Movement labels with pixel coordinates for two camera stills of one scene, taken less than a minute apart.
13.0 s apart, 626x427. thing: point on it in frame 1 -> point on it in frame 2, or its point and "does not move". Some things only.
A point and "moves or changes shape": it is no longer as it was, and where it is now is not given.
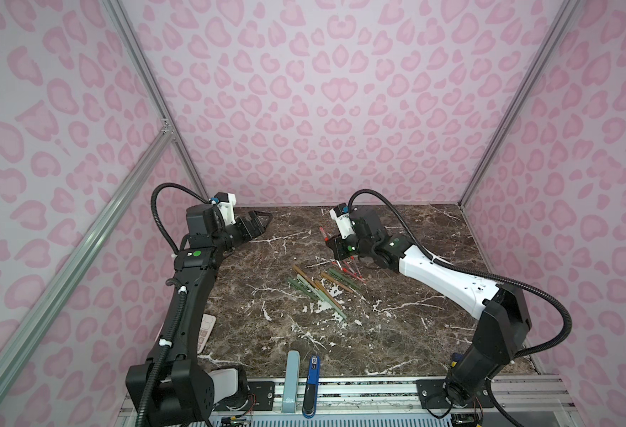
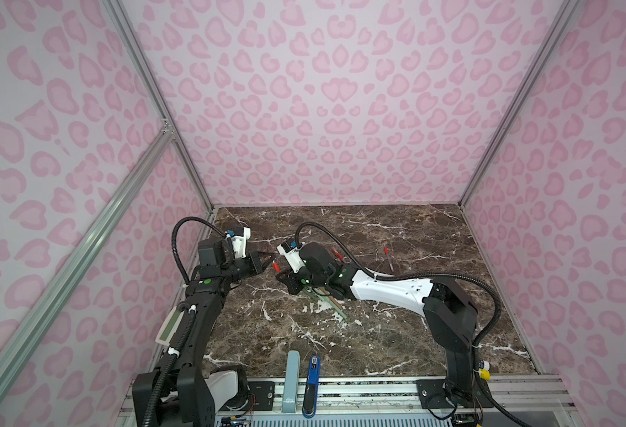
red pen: [324, 234] moves or changes shape
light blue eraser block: [291, 385] does not move
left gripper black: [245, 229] -> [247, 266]
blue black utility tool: [310, 402] does not move
